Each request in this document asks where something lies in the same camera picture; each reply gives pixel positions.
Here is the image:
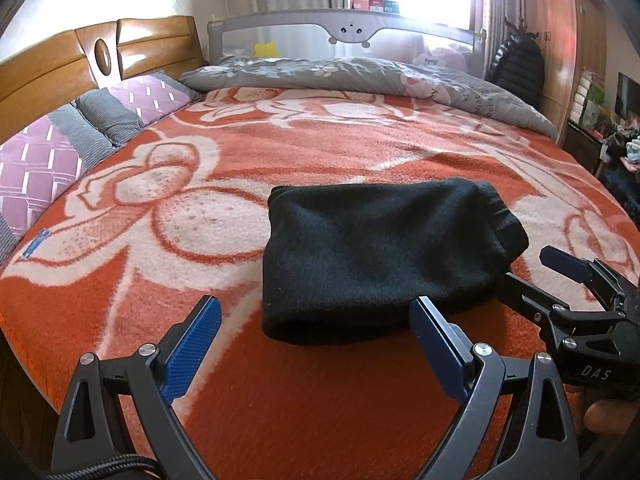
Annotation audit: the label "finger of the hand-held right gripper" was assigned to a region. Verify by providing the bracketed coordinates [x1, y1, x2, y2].
[539, 245, 640, 311]
[492, 272, 572, 329]

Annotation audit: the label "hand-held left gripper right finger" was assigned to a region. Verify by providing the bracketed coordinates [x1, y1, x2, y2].
[409, 296, 584, 480]

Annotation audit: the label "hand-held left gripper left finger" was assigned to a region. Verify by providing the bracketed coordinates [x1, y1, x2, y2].
[50, 295, 222, 480]

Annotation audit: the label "black pants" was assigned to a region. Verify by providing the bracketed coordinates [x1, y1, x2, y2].
[261, 177, 530, 347]

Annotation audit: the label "person's right hand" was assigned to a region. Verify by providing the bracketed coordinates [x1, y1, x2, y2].
[567, 385, 639, 437]

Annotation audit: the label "pile of clothes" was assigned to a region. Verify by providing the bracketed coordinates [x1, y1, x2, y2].
[600, 115, 640, 202]

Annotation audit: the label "stack of white packs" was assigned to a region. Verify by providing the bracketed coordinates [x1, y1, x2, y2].
[575, 70, 607, 129]

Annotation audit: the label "black flat screen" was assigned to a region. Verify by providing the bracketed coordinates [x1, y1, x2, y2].
[616, 72, 640, 122]

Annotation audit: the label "black puffer jacket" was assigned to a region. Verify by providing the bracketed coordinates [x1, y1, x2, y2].
[487, 35, 546, 111]

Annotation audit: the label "wooden wardrobe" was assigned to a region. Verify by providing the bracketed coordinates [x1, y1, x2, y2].
[522, 0, 609, 121]

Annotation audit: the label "orange floral blanket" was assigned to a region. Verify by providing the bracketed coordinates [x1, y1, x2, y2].
[0, 85, 640, 480]

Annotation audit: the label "dark wooden coat rack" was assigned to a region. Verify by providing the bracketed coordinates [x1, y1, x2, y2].
[504, 17, 540, 42]

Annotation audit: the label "purple grey quilted pillow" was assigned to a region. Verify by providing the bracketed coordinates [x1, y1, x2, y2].
[75, 72, 202, 149]
[0, 104, 119, 242]

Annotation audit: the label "pink plush toy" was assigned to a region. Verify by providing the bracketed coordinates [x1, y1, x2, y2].
[415, 42, 469, 69]

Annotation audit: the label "beige patterned curtain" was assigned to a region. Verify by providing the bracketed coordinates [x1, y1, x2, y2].
[487, 0, 525, 57]

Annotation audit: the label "grey printed quilt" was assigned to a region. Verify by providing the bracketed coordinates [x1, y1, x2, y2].
[178, 55, 559, 141]

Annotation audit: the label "wooden headboard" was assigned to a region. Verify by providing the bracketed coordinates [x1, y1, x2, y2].
[0, 15, 209, 136]

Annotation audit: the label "black braided cable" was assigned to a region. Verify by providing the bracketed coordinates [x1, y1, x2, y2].
[50, 452, 159, 480]

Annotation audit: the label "grey bed guard rail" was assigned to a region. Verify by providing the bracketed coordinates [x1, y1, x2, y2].
[206, 8, 487, 79]

